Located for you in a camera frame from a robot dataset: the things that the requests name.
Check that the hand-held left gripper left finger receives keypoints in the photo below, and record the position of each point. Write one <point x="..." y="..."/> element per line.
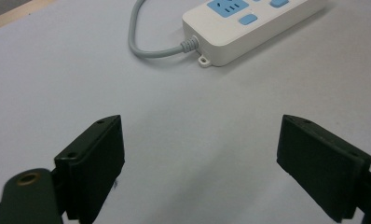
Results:
<point x="93" y="168"/>

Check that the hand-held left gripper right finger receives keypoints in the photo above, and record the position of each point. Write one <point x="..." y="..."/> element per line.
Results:
<point x="320" y="168"/>

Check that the white power strip blue sockets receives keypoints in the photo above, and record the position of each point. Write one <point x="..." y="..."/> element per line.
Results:
<point x="233" y="34"/>

